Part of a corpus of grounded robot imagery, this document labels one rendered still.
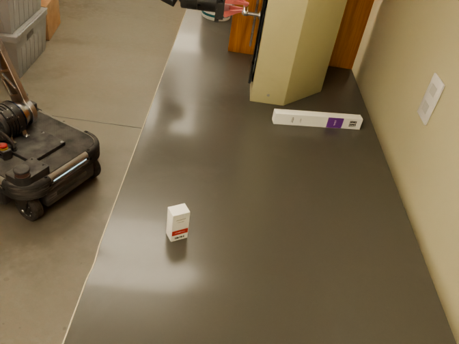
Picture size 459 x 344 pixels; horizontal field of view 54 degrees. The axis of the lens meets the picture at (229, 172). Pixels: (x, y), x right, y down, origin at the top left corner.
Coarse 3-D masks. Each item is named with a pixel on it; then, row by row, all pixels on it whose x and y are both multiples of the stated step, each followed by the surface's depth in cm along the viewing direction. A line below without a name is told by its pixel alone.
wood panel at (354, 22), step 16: (256, 0) 163; (352, 0) 161; (368, 0) 161; (240, 16) 167; (352, 16) 165; (368, 16) 165; (240, 32) 170; (352, 32) 168; (240, 48) 174; (336, 48) 172; (352, 48) 172; (336, 64) 176; (352, 64) 176
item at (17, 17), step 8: (0, 0) 284; (8, 0) 285; (16, 0) 297; (24, 0) 307; (32, 0) 322; (40, 0) 337; (0, 8) 288; (8, 8) 288; (16, 8) 299; (24, 8) 310; (32, 8) 325; (0, 16) 291; (8, 16) 291; (16, 16) 302; (24, 16) 314; (0, 24) 295; (8, 24) 295; (16, 24) 304; (8, 32) 299
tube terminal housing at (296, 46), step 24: (288, 0) 126; (312, 0) 127; (336, 0) 135; (264, 24) 131; (288, 24) 130; (312, 24) 133; (336, 24) 142; (264, 48) 135; (288, 48) 135; (312, 48) 140; (264, 72) 140; (288, 72) 140; (312, 72) 148; (264, 96) 145; (288, 96) 146
